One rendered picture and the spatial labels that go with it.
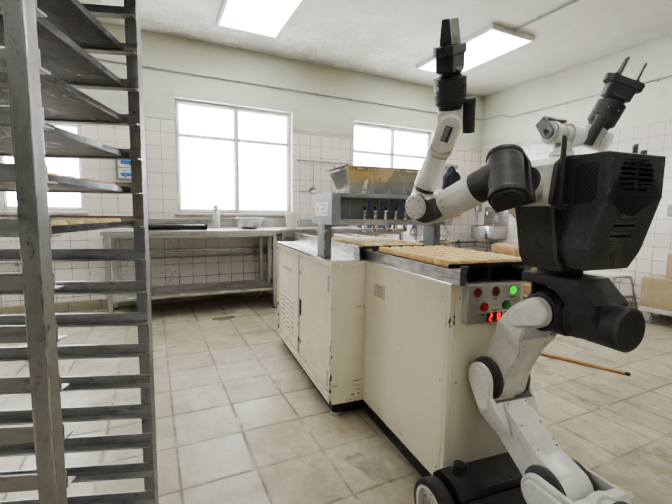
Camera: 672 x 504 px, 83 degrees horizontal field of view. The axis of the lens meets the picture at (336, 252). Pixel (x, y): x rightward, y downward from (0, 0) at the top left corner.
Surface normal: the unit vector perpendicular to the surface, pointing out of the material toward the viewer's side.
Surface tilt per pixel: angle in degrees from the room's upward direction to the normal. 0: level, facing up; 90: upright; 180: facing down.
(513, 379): 101
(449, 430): 90
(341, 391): 90
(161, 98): 90
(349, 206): 90
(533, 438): 33
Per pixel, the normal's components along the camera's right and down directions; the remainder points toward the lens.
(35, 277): 0.12, 0.11
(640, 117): -0.90, 0.04
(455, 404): 0.36, 0.11
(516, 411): 0.20, -0.77
